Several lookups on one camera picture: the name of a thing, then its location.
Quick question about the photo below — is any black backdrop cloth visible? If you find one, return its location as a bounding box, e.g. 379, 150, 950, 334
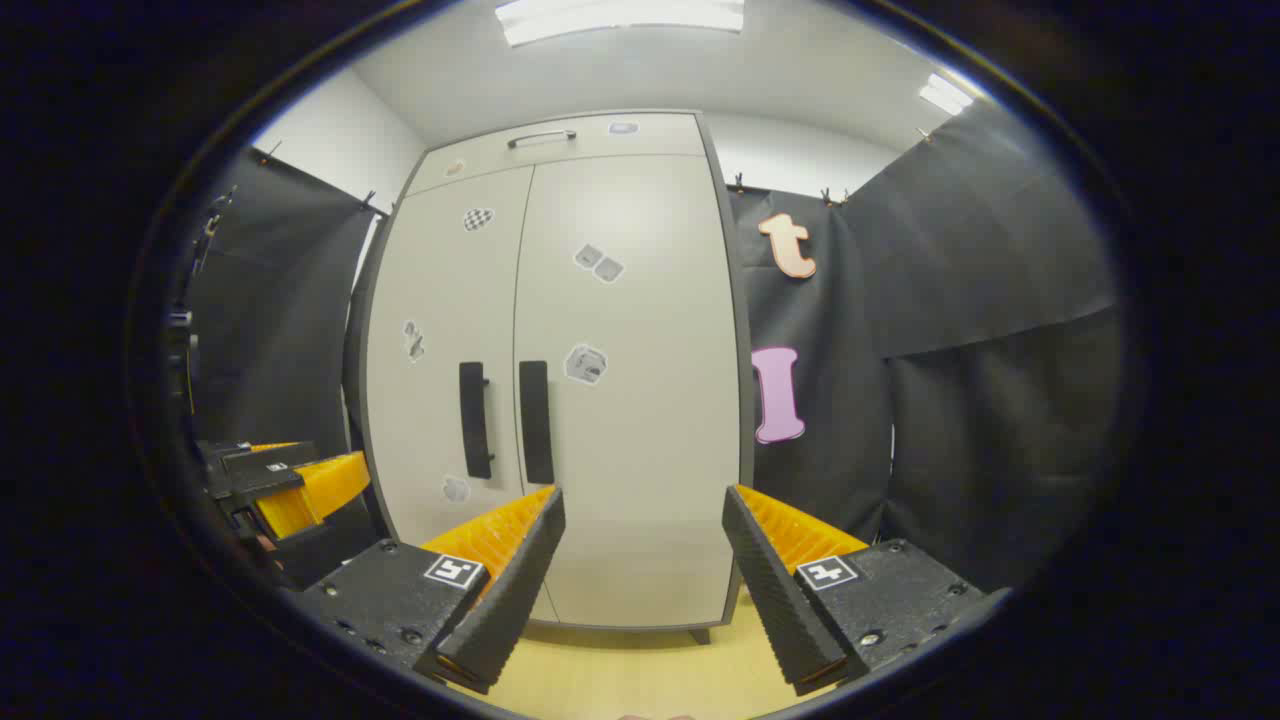
185, 148, 393, 591
728, 100, 1126, 593

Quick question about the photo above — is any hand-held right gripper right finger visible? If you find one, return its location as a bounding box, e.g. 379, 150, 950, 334
721, 485, 987, 698

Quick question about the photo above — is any ceiling light panel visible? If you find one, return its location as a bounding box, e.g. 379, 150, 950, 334
495, 0, 746, 48
918, 73, 974, 116

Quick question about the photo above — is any white double-door shoe cabinet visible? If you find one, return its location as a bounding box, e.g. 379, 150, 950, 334
345, 110, 757, 646

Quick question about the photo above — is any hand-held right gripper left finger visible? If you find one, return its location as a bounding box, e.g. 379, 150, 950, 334
300, 487, 567, 694

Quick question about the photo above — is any black door handle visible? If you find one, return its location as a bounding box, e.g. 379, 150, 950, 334
518, 360, 556, 487
459, 362, 495, 481

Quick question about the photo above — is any white shoe cabinet door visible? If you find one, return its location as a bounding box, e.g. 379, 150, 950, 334
362, 165, 561, 626
513, 152, 747, 631

